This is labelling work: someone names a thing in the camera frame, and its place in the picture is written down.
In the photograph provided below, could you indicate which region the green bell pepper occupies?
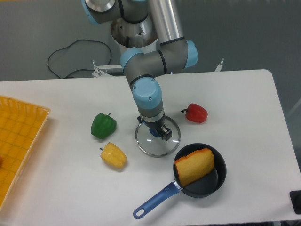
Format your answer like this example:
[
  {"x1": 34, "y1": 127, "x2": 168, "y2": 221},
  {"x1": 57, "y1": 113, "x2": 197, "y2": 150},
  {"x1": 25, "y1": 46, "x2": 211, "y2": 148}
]
[{"x1": 90, "y1": 113, "x2": 117, "y2": 139}]

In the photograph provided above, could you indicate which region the black device at table edge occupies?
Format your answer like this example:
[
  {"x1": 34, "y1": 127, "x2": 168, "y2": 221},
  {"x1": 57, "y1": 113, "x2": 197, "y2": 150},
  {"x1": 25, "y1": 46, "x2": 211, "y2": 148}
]
[{"x1": 289, "y1": 190, "x2": 301, "y2": 215}]

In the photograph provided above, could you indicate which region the yellow bell pepper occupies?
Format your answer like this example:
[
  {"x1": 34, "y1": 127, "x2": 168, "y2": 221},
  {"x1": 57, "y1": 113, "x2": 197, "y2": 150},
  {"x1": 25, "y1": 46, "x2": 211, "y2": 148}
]
[{"x1": 100, "y1": 142, "x2": 127, "y2": 169}]

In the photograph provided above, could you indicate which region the glass pot lid blue knob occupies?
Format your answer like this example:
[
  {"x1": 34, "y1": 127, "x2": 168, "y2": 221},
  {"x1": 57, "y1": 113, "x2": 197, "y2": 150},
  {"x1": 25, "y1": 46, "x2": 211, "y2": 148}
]
[{"x1": 135, "y1": 116, "x2": 181, "y2": 157}]

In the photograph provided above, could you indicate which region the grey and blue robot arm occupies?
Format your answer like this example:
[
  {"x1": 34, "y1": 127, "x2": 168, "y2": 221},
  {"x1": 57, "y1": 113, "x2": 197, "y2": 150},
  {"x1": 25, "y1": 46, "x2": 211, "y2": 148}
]
[{"x1": 81, "y1": 0, "x2": 198, "y2": 141}]

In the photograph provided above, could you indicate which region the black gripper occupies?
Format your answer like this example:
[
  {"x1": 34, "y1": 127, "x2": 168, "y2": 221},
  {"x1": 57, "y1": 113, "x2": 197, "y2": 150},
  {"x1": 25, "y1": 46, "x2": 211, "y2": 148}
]
[{"x1": 137, "y1": 115, "x2": 172, "y2": 141}]

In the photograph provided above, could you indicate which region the red bell pepper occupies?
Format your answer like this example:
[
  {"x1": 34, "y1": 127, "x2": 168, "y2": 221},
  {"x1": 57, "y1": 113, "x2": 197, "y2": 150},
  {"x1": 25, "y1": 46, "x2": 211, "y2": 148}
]
[{"x1": 181, "y1": 103, "x2": 208, "y2": 123}]

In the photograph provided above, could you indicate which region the black cable on floor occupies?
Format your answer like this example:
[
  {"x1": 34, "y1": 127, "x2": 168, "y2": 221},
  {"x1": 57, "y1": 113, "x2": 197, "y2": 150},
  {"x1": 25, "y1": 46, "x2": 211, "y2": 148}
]
[{"x1": 47, "y1": 39, "x2": 112, "y2": 79}]

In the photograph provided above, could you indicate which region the dark saucepan with blue handle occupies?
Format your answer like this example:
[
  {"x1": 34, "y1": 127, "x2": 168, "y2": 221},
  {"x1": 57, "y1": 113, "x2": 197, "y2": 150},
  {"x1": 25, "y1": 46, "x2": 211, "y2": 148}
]
[{"x1": 133, "y1": 143, "x2": 227, "y2": 219}]

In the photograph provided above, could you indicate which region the yellow woven basket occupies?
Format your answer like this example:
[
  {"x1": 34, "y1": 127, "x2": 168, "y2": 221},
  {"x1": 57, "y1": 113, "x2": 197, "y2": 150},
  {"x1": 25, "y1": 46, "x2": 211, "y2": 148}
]
[{"x1": 0, "y1": 96, "x2": 51, "y2": 207}]

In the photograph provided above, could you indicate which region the orange bread slice toy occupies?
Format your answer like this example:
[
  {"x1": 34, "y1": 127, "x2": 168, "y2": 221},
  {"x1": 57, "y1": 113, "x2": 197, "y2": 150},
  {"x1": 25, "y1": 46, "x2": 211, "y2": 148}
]
[{"x1": 174, "y1": 148, "x2": 215, "y2": 187}]

